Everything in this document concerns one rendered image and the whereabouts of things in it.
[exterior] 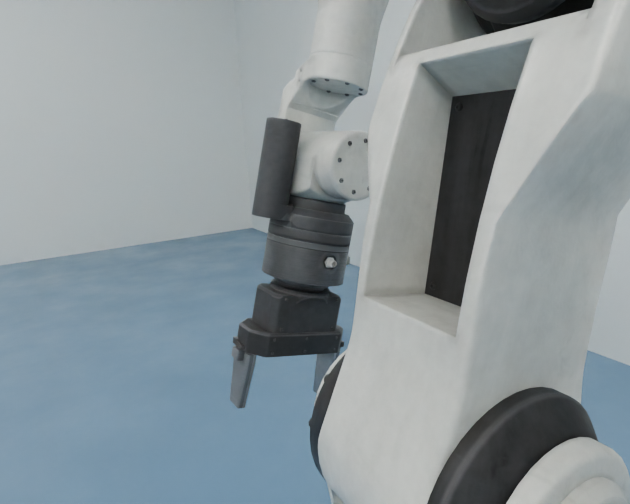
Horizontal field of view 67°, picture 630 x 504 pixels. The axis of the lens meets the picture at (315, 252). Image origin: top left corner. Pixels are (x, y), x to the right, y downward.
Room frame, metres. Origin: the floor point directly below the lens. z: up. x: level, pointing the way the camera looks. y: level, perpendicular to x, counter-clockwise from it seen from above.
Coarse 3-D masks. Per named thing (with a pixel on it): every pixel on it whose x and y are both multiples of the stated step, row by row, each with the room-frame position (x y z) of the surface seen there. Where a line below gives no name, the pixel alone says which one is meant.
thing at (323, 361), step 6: (318, 354) 0.52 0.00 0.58; (324, 354) 0.51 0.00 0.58; (330, 354) 0.50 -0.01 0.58; (336, 354) 0.49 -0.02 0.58; (318, 360) 0.51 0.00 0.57; (324, 360) 0.50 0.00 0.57; (330, 360) 0.50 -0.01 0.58; (318, 366) 0.51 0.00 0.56; (324, 366) 0.50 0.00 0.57; (318, 372) 0.51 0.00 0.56; (324, 372) 0.50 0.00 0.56; (318, 378) 0.51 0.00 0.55; (318, 384) 0.50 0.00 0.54
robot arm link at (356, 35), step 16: (320, 0) 0.51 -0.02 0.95; (336, 0) 0.49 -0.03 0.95; (352, 0) 0.49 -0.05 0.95; (368, 0) 0.49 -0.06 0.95; (384, 0) 0.51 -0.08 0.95; (320, 16) 0.50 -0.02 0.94; (336, 16) 0.49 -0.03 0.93; (352, 16) 0.49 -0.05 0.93; (368, 16) 0.49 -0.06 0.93; (320, 32) 0.50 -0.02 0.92; (336, 32) 0.49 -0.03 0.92; (352, 32) 0.49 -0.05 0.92; (368, 32) 0.49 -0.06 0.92; (320, 48) 0.49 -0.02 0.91; (336, 48) 0.49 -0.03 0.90; (352, 48) 0.49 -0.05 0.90; (368, 48) 0.50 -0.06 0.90
